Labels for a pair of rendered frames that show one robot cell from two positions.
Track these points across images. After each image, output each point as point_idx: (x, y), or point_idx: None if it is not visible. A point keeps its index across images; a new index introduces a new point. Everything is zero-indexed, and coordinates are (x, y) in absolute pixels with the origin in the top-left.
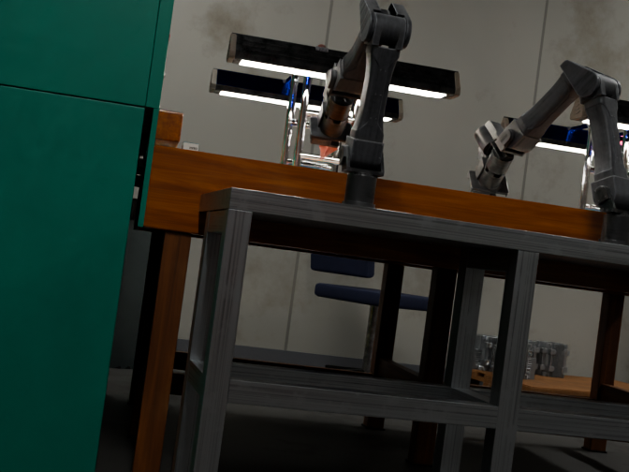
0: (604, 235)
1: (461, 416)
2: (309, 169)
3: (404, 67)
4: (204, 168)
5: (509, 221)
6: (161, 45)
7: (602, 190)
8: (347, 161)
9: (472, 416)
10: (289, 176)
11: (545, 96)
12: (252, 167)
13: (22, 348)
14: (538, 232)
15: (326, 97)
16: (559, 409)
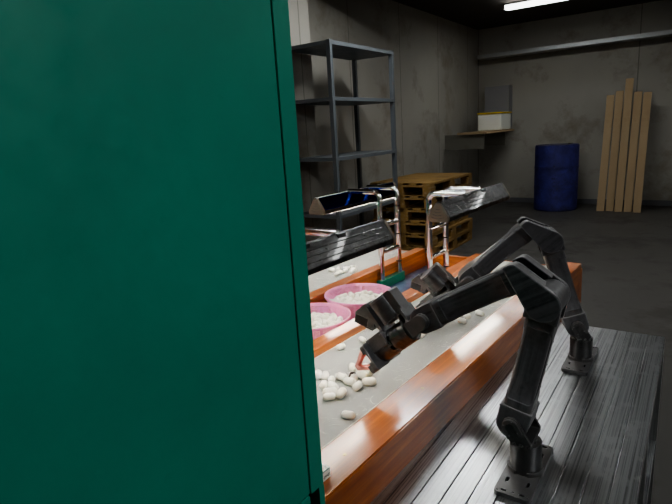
0: (580, 356)
1: None
2: (414, 419)
3: (360, 234)
4: (350, 493)
5: (498, 357)
6: (312, 407)
7: (580, 326)
8: (527, 439)
9: None
10: (404, 437)
11: (499, 247)
12: (381, 455)
13: None
14: (649, 423)
15: (374, 321)
16: None
